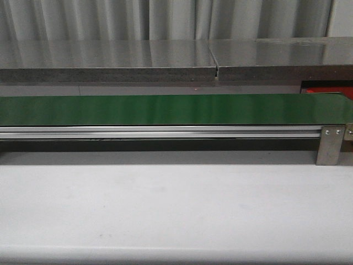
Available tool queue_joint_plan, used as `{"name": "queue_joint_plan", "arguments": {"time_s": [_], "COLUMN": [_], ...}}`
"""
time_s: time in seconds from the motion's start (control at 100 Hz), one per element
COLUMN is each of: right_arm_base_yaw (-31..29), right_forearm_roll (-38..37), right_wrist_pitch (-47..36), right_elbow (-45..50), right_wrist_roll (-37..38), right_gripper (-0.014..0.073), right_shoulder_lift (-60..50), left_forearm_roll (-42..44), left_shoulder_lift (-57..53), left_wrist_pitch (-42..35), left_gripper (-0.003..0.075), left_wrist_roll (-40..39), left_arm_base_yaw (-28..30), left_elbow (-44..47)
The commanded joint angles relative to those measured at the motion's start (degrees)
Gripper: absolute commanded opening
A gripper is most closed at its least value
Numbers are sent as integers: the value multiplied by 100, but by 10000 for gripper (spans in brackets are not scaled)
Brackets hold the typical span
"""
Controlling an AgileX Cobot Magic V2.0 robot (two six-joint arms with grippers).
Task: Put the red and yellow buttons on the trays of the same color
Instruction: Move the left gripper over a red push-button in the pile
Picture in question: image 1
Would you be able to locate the green conveyor belt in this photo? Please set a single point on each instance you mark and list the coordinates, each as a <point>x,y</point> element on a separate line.
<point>207,109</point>

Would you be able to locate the grey stone counter left slab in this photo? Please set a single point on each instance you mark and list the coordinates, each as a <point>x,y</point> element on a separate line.
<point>106,61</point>

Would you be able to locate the steel conveyor end plate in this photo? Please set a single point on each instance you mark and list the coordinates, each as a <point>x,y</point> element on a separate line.
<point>347,145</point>

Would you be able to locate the red plastic tray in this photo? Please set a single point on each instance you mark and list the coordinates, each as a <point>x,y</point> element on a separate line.
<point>346,91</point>

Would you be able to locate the grey pleated curtain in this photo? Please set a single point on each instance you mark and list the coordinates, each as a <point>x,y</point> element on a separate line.
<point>162,20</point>

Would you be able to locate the aluminium conveyor side rail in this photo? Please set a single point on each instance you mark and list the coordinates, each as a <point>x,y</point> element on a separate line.
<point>159,132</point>

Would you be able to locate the steel conveyor support bracket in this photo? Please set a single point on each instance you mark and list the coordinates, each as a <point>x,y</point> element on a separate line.
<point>331,140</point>

